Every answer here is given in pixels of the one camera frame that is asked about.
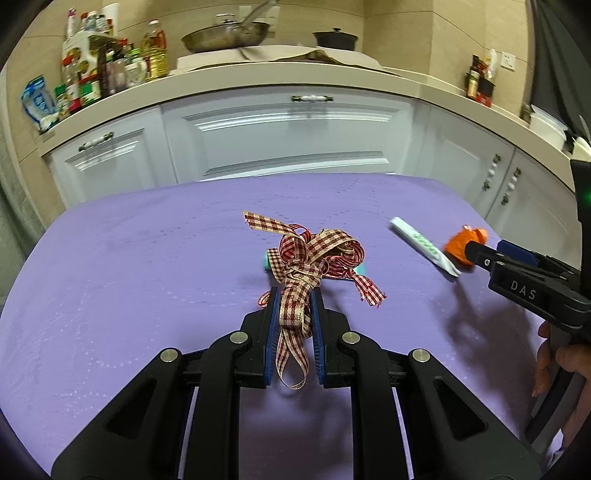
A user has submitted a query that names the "white cabinet drawer front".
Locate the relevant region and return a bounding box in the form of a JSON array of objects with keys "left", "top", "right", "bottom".
[
  {"left": 161, "top": 90, "right": 416, "bottom": 188},
  {"left": 44, "top": 127, "right": 178, "bottom": 208}
]

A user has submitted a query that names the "purple tablecloth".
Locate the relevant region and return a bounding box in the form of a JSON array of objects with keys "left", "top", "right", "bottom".
[{"left": 0, "top": 172, "right": 591, "bottom": 480}]

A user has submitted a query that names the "beaded cabinet door handle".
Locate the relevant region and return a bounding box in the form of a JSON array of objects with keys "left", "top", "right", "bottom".
[
  {"left": 482, "top": 154, "right": 502, "bottom": 192},
  {"left": 501, "top": 168, "right": 522, "bottom": 206}
]

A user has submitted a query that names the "red checked ribbon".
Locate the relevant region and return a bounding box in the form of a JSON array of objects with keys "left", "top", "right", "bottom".
[{"left": 242, "top": 210, "right": 387, "bottom": 391}]

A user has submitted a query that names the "group of condiment bottles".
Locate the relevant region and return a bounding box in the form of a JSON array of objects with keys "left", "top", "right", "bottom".
[{"left": 54, "top": 4, "right": 149, "bottom": 117}]

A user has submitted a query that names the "white lidded container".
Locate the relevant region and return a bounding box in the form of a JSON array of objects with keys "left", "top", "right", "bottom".
[{"left": 529, "top": 105, "right": 570, "bottom": 151}]

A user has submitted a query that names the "metal wok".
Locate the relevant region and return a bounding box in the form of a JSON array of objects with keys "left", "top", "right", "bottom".
[{"left": 181, "top": 0, "right": 280, "bottom": 54}]

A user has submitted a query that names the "beige wall switch panel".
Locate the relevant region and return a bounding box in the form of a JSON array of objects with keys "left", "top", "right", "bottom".
[{"left": 242, "top": 4, "right": 280, "bottom": 35}]

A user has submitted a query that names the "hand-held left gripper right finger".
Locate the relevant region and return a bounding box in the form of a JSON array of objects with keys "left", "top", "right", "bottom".
[{"left": 309, "top": 291, "right": 541, "bottom": 480}]

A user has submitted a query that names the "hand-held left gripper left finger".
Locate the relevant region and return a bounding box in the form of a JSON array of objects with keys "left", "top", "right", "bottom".
[{"left": 51, "top": 286, "right": 282, "bottom": 480}]

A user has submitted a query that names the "beige stove cover cloth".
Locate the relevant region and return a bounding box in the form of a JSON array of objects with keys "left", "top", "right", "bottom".
[{"left": 173, "top": 44, "right": 386, "bottom": 72}]

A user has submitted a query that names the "beige stone countertop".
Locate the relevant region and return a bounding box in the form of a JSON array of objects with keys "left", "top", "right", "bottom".
[{"left": 39, "top": 60, "right": 583, "bottom": 195}]

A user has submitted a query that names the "small teal-capped tube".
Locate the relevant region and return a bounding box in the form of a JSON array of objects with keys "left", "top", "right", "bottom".
[{"left": 262, "top": 248, "right": 369, "bottom": 283}]

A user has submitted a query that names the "blue white bag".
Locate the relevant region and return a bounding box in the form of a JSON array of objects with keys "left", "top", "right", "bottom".
[{"left": 20, "top": 76, "right": 61, "bottom": 131}]

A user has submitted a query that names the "white green-print tube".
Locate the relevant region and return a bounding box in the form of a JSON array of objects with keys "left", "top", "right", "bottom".
[{"left": 390, "top": 217, "right": 462, "bottom": 278}]

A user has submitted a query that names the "white cabinet door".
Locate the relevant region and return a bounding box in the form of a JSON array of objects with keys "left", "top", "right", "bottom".
[
  {"left": 413, "top": 102, "right": 517, "bottom": 217},
  {"left": 480, "top": 148, "right": 580, "bottom": 264}
]

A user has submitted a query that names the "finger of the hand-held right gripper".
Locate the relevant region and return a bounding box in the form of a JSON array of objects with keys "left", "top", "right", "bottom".
[
  {"left": 463, "top": 240, "right": 591, "bottom": 330},
  {"left": 496, "top": 239, "right": 583, "bottom": 282}
]

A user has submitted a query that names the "person's right hand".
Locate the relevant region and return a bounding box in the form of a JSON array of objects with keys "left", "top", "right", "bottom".
[{"left": 532, "top": 320, "right": 591, "bottom": 437}]

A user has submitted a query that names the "black lidded pot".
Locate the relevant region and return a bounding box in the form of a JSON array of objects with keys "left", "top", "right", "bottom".
[{"left": 313, "top": 28, "right": 358, "bottom": 51}]

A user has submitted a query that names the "orange wrapper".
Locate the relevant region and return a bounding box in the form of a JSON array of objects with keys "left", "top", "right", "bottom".
[{"left": 444, "top": 224, "right": 489, "bottom": 271}]

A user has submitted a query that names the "yellow cooking oil bottle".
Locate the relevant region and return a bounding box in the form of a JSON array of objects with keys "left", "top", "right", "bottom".
[{"left": 141, "top": 20, "right": 170, "bottom": 79}]

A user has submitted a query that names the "dark sauce bottle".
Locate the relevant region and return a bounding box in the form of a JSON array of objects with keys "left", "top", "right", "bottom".
[{"left": 466, "top": 54, "right": 481, "bottom": 100}]

